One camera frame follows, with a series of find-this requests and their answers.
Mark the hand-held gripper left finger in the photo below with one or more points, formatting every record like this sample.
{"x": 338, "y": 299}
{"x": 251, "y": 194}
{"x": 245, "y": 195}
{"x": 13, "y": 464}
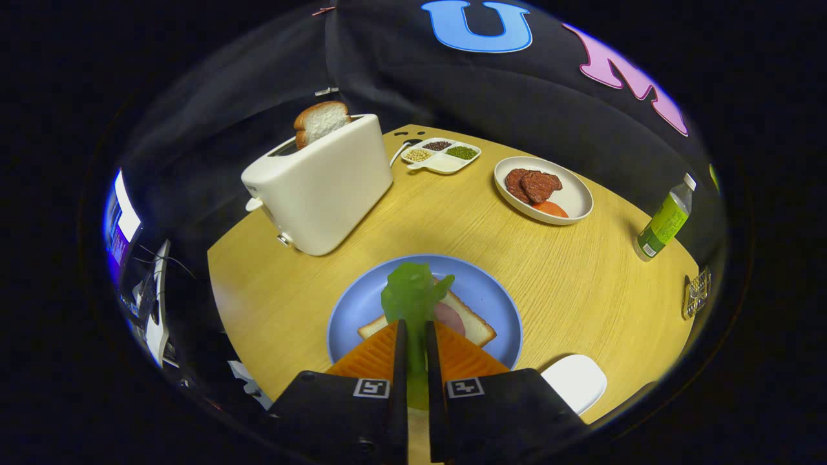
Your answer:
{"x": 400, "y": 387}

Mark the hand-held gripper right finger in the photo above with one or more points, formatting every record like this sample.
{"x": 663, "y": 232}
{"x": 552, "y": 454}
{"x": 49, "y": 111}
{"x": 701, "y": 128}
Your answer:
{"x": 434, "y": 400}

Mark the green lettuce leaf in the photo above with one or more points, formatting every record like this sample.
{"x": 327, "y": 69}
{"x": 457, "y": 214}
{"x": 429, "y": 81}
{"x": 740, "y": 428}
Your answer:
{"x": 413, "y": 297}

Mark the brown crust bread slice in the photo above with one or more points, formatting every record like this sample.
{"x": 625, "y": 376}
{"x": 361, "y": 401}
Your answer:
{"x": 321, "y": 121}

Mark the square toast slice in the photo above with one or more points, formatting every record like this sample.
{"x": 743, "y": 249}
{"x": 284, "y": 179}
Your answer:
{"x": 478, "y": 329}

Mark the pink ham slice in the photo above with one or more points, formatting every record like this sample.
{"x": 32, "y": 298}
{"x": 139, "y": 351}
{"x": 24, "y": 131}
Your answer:
{"x": 449, "y": 318}

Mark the blue round plate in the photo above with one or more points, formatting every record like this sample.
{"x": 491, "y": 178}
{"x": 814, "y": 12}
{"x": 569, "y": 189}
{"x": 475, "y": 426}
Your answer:
{"x": 484, "y": 290}

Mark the white oval plate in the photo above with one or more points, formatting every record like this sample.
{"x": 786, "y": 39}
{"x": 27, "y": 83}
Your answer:
{"x": 575, "y": 381}

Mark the white toaster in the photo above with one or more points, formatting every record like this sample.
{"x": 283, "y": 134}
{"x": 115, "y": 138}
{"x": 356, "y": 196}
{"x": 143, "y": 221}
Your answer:
{"x": 329, "y": 187}

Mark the red tomato slice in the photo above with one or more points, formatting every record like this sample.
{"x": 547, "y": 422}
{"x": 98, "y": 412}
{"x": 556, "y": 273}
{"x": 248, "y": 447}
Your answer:
{"x": 551, "y": 209}

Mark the white divided bean dish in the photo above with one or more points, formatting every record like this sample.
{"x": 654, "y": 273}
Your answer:
{"x": 446, "y": 163}

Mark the brown meat patty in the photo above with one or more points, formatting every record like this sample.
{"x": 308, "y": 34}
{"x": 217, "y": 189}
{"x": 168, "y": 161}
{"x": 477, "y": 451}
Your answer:
{"x": 541, "y": 185}
{"x": 515, "y": 184}

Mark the white round plate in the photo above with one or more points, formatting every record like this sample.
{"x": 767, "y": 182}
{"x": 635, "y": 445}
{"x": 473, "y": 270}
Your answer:
{"x": 575, "y": 197}

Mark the green label plastic bottle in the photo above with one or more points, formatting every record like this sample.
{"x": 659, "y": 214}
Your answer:
{"x": 665, "y": 223}

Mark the black backdrop cloth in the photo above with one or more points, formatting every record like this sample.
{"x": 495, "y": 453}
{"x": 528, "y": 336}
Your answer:
{"x": 452, "y": 90}

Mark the lit computer screen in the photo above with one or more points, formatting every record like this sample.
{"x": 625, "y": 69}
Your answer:
{"x": 126, "y": 216}

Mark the red cloth clip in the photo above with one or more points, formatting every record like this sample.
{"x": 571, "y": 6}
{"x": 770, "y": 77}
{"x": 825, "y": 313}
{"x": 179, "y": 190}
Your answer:
{"x": 321, "y": 10}

